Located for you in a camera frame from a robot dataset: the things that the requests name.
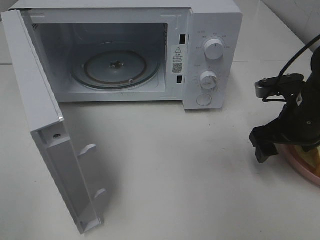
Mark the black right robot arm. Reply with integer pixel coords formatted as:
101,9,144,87
249,49,320,163

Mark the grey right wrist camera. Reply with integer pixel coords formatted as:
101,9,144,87
254,73,305,100

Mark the glass microwave turntable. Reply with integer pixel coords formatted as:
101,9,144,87
71,42,164,90

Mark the pink round plate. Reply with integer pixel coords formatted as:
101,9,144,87
279,145,320,186

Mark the upper white power knob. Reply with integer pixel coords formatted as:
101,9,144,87
203,37,225,60

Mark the round door release button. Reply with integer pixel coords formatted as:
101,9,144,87
196,94,212,107

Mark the lower white timer knob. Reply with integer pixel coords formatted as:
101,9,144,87
200,71,217,90

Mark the white microwave oven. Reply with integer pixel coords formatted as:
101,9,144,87
6,0,243,110

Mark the white adjacent table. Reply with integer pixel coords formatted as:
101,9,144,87
232,0,320,66

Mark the white microwave door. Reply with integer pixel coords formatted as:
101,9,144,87
1,10,104,234

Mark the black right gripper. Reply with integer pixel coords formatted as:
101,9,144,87
248,87,320,164

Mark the white bread sandwich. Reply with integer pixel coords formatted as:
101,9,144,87
294,146,320,169

